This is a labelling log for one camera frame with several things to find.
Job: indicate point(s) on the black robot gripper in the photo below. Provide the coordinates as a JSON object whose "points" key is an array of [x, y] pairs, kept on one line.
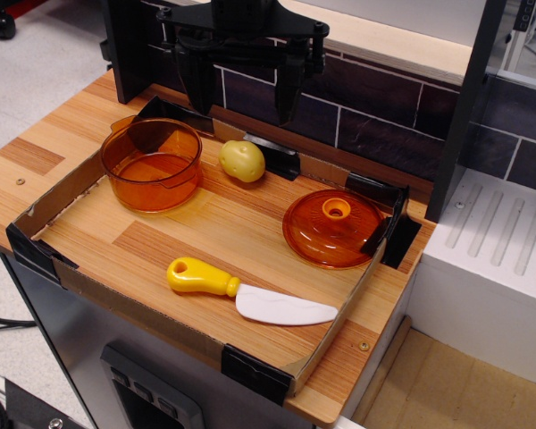
{"points": [[251, 33]]}

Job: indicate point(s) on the yellow handled white toy knife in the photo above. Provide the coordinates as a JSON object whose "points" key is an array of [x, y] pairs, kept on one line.
{"points": [[191, 275]]}

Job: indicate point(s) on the orange transparent plastic pot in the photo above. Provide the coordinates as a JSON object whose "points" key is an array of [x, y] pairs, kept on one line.
{"points": [[153, 164]]}

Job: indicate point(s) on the orange transparent pot lid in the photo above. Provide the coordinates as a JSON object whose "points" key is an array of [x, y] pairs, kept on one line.
{"points": [[333, 228]]}

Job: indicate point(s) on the cardboard fence with black tape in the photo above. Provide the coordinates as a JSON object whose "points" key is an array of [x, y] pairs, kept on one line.
{"points": [[78, 233]]}

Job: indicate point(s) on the yellow toy potato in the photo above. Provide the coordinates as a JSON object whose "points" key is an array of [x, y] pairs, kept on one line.
{"points": [[242, 160]]}

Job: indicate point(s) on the black caster wheel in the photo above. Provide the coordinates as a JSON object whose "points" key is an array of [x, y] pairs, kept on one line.
{"points": [[7, 26]]}

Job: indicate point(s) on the white toy sink drainboard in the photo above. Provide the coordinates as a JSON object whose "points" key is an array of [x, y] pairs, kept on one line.
{"points": [[488, 232]]}

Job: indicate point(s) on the black oven control panel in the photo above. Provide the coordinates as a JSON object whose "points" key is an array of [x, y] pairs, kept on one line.
{"points": [[145, 400]]}

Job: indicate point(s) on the dark grey vertical post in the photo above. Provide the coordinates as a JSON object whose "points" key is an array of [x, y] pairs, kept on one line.
{"points": [[451, 167]]}

